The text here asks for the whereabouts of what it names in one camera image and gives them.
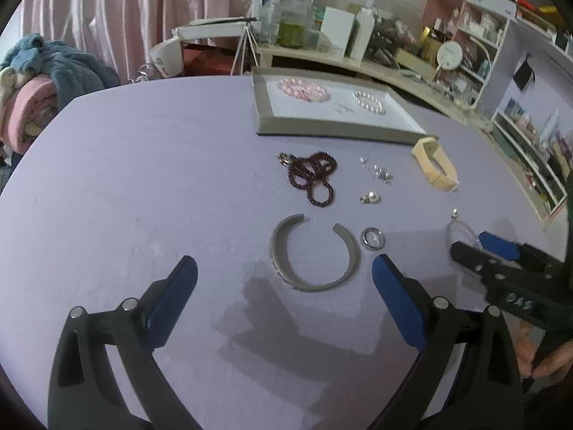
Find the pink satin curtain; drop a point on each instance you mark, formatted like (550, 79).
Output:
(120, 32)

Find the grey cardboard tray box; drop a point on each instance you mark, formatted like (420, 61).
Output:
(292, 102)

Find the green glass jar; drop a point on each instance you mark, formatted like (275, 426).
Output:
(291, 35)

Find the pink white shelf unit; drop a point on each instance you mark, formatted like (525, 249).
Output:
(499, 36)

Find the round white mirror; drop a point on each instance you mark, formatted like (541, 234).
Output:
(449, 56)

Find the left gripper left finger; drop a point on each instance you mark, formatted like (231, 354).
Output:
(83, 391)

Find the white spray bottle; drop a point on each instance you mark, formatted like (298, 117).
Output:
(364, 27)

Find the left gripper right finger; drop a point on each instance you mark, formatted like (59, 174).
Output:
(486, 391)

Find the clear plastic bag package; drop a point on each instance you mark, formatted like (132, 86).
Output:
(268, 15)

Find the thin silver bangle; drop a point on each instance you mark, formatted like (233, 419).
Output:
(458, 230)

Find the pile of blankets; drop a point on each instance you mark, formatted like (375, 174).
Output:
(39, 78)

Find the small silver earrings cluster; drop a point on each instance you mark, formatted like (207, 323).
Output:
(376, 172)

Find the flat beige box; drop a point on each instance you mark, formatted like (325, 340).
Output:
(413, 63)

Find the grey cuff bangle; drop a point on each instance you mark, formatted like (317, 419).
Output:
(313, 266)

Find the white product box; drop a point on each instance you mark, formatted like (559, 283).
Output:
(336, 31)

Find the pearl pendant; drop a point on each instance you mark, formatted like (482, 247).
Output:
(370, 198)

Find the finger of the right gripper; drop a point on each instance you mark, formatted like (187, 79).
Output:
(503, 248)
(515, 290)

